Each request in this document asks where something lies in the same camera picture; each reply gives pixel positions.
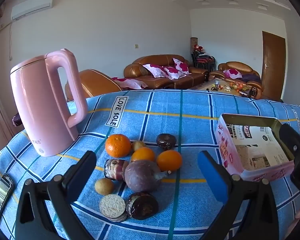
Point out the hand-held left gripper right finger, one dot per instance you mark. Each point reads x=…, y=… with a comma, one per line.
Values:
x=212, y=177

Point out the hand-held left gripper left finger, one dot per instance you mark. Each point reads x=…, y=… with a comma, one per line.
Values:
x=71, y=190

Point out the pink tin box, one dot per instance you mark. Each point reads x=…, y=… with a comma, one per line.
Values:
x=225, y=152

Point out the tan longan fruit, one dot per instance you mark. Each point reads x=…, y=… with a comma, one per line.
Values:
x=138, y=145
x=104, y=186

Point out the smooth orange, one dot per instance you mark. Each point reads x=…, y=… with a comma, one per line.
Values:
x=169, y=160
x=143, y=154

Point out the dark round snack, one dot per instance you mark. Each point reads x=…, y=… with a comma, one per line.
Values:
x=115, y=169

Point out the dark water chestnut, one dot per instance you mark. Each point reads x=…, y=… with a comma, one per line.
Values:
x=142, y=205
x=166, y=141

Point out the bumpy mandarin orange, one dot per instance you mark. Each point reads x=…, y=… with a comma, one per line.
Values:
x=118, y=145

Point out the round purple passion fruit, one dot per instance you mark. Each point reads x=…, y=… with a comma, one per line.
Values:
x=142, y=176

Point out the heap of assorted fruits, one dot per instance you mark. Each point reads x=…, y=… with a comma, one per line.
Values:
x=236, y=86

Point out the purple cloth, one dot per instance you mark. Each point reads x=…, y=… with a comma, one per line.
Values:
x=251, y=77

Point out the black smartphone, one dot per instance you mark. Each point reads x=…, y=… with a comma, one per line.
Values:
x=1, y=192

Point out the brown wooden door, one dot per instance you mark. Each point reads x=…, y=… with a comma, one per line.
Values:
x=273, y=65

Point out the blue plaid tablecloth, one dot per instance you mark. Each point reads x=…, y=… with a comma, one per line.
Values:
x=165, y=115

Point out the white pillow with red flowers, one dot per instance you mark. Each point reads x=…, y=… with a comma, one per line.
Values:
x=232, y=73
x=173, y=72
x=155, y=70
x=181, y=66

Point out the brown leather armchair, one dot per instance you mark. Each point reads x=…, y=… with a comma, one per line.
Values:
x=236, y=66

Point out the dark purple object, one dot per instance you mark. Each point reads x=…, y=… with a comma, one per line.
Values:
x=16, y=120

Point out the wooden coffee table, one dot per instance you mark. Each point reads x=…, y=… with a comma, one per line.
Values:
x=205, y=86

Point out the pink electric kettle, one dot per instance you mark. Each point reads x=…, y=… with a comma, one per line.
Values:
x=40, y=100

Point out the brown leather chair back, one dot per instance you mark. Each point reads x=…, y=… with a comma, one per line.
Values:
x=95, y=82

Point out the stacked black chairs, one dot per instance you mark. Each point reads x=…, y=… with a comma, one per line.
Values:
x=202, y=60

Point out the red plush toy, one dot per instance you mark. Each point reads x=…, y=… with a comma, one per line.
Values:
x=198, y=47

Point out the brown leather three-seat sofa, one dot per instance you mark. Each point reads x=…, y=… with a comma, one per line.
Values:
x=140, y=67

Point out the tall brown floor vase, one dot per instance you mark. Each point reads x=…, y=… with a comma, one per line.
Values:
x=193, y=43

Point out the square ceiling light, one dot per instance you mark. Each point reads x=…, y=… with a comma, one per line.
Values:
x=233, y=2
x=261, y=5
x=205, y=2

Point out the white air conditioner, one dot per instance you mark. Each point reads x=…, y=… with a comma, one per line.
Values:
x=31, y=6

